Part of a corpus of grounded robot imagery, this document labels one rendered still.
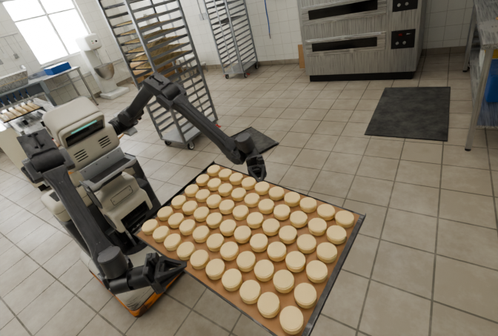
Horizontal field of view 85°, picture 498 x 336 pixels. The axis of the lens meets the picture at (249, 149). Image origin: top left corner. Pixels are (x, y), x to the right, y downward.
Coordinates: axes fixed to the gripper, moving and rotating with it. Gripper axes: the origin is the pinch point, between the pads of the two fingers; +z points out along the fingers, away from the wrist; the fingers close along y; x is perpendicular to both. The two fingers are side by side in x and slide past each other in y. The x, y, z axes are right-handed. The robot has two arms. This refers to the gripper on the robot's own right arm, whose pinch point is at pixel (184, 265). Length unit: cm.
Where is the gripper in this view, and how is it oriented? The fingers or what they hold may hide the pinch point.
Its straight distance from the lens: 83.8
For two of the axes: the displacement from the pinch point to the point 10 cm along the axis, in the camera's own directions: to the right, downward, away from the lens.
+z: 9.7, -2.4, 0.2
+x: -1.5, -5.3, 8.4
